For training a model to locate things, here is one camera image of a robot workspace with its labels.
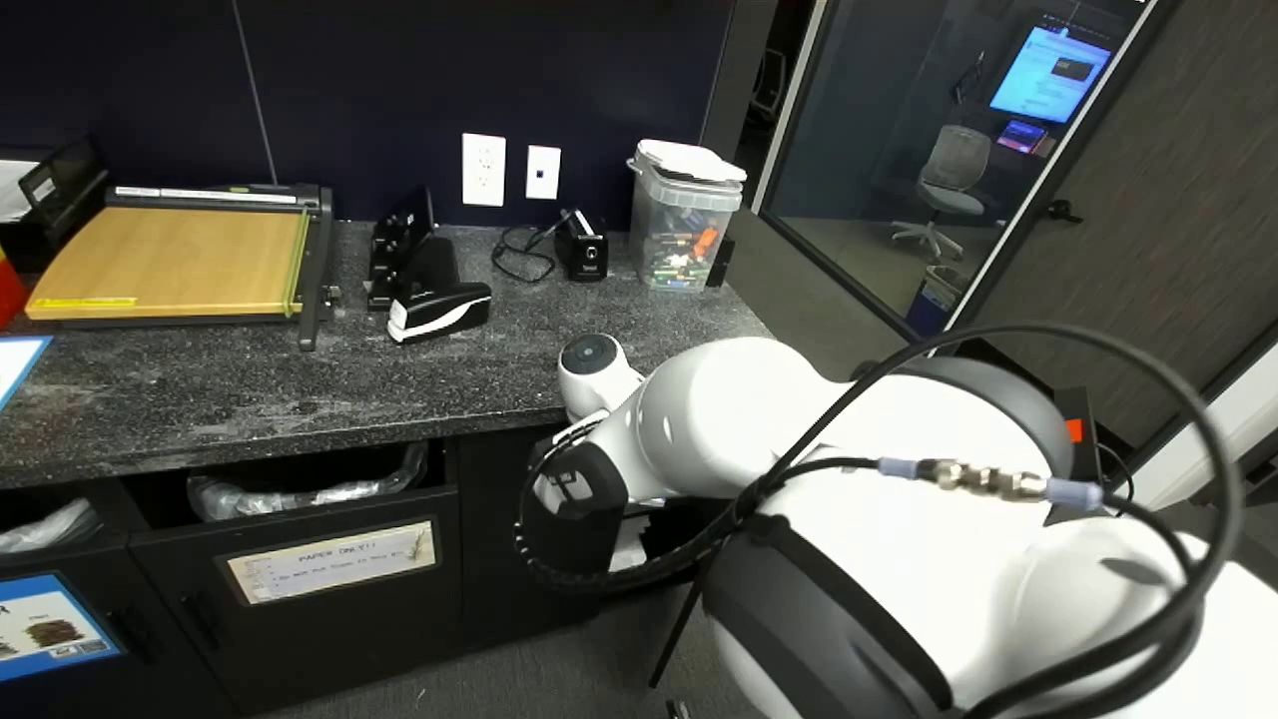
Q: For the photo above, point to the black trash bin drawer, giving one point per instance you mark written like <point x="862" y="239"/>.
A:
<point x="311" y="602"/>

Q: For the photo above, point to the blue picture label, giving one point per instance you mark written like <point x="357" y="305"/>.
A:
<point x="46" y="629"/>

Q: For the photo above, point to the white wall outlet plate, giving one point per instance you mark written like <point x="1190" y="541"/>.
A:
<point x="546" y="165"/>

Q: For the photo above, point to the black white stapler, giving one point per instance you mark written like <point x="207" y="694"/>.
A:
<point x="438" y="311"/>

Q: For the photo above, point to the black hole punch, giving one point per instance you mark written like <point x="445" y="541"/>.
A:
<point x="393" y="241"/>

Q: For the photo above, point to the wooden paper cutter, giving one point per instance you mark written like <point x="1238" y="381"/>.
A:
<point x="181" y="257"/>

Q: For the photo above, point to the clear plastic lidded container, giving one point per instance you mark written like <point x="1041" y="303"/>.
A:
<point x="685" y="200"/>

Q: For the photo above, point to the lit computer monitor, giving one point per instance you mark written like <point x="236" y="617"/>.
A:
<point x="1051" y="76"/>

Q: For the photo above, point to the white office chair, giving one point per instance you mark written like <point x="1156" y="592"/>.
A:
<point x="947" y="185"/>

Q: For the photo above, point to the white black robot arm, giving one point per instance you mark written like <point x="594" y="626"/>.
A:
<point x="906" y="544"/>

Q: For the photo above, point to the black right cabinet door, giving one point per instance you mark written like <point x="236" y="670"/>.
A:
<point x="671" y="634"/>

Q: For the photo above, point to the white wall switch plate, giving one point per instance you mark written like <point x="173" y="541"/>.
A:
<point x="484" y="168"/>

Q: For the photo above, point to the white drawer label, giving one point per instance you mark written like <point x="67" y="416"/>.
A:
<point x="326" y="564"/>

